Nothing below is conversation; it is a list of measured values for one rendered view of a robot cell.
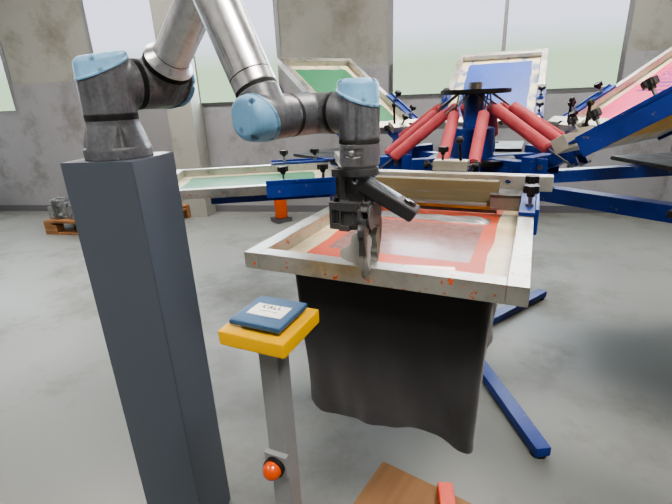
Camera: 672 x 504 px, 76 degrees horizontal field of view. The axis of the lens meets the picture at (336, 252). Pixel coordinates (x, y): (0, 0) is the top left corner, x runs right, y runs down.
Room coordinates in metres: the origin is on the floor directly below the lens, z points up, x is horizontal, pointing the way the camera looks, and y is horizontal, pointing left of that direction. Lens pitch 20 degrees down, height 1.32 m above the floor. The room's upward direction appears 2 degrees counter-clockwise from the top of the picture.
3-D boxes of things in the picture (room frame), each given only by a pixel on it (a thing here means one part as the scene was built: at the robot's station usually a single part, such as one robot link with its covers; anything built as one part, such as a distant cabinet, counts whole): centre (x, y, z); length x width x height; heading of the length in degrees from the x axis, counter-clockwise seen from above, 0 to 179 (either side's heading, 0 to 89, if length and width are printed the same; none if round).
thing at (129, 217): (1.06, 0.51, 0.60); 0.18 x 0.18 x 1.20; 80
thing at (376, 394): (0.87, -0.10, 0.74); 0.45 x 0.03 x 0.43; 65
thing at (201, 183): (2.01, 0.24, 1.05); 1.08 x 0.61 x 0.23; 95
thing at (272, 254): (1.14, -0.22, 0.98); 0.79 x 0.58 x 0.04; 155
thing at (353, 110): (0.81, -0.05, 1.29); 0.09 x 0.08 x 0.11; 53
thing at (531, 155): (2.09, -0.67, 0.99); 0.82 x 0.79 x 0.12; 155
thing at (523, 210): (1.24, -0.58, 0.98); 0.30 x 0.05 x 0.07; 155
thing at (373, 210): (0.81, -0.04, 1.13); 0.09 x 0.08 x 0.12; 65
